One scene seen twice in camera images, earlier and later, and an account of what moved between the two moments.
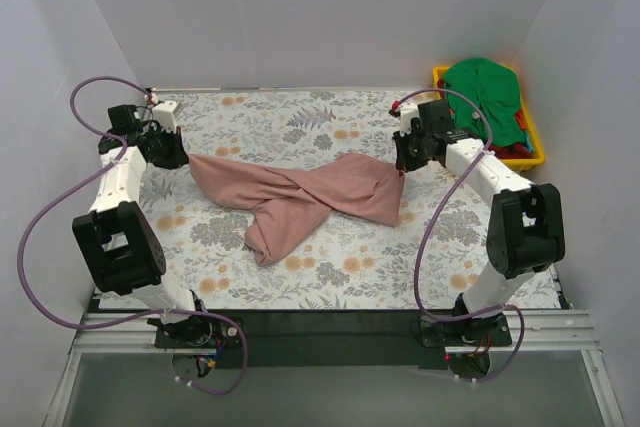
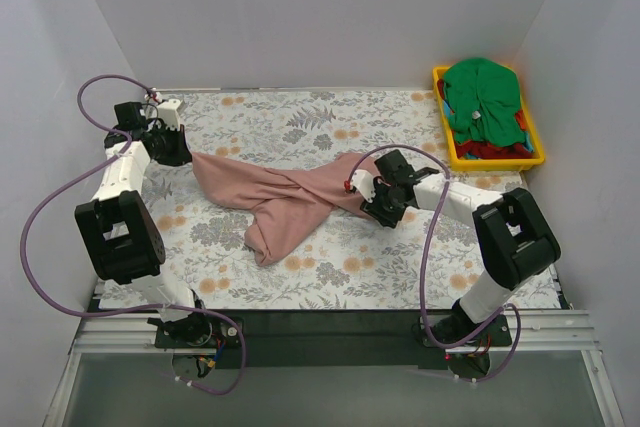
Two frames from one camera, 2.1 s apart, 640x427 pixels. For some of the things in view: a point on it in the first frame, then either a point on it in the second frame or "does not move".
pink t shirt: x=290 y=203 does not move
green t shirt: x=495 y=89 does not move
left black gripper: x=174 y=148 does not move
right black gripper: x=404 y=152 → x=376 y=208
